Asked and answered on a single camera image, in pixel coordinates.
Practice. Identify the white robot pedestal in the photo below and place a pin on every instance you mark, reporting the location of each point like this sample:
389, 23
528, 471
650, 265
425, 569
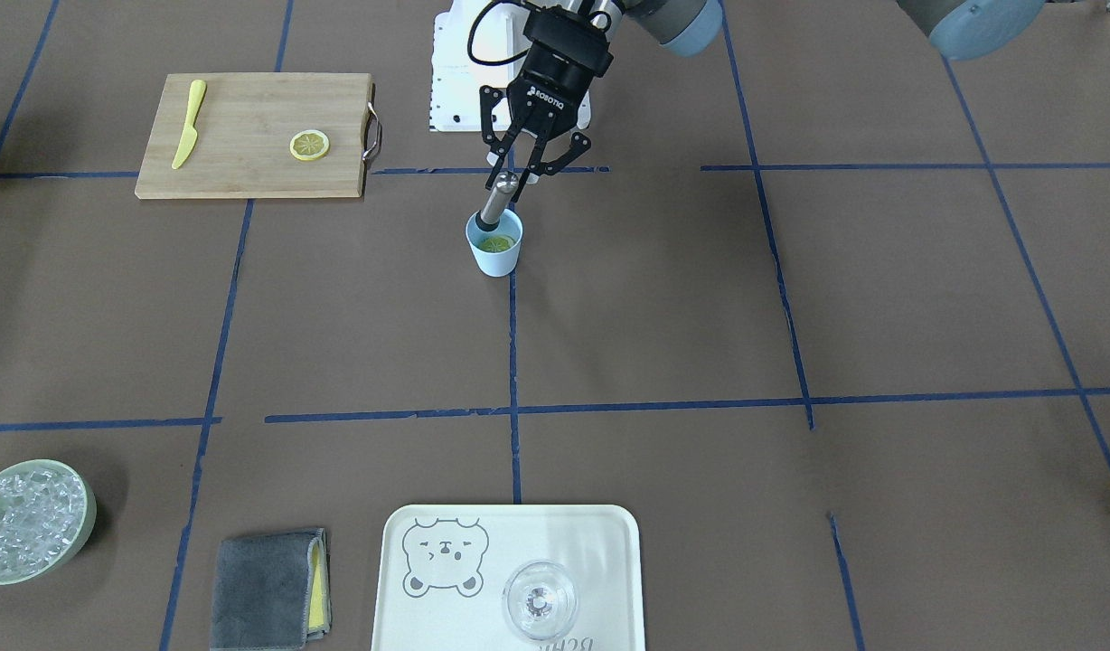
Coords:
457, 76

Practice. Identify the black metal muddler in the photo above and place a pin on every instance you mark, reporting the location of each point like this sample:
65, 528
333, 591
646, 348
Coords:
502, 188

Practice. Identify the yellow plastic knife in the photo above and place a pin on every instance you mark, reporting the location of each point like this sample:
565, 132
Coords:
188, 137

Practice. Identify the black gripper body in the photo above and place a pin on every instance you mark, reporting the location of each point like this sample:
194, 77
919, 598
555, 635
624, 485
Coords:
558, 74

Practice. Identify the cream serving tray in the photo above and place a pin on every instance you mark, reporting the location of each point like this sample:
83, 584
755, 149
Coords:
443, 570

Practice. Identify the yellow lemon slice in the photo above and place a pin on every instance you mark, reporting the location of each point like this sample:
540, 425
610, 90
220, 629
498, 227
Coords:
496, 244

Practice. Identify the bamboo cutting board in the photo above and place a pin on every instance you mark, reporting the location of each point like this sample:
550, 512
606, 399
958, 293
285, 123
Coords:
245, 124

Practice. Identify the light blue cup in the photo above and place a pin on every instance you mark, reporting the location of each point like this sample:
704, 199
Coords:
496, 265

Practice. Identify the grey folded cloth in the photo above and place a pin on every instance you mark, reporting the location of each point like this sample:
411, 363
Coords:
271, 591

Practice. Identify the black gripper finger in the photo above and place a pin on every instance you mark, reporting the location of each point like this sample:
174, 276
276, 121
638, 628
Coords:
539, 164
499, 149

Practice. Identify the clear wine glass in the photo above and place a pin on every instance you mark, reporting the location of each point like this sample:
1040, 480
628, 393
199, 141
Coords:
540, 602

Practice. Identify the green bowl of ice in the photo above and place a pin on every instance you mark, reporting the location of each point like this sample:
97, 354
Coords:
47, 512

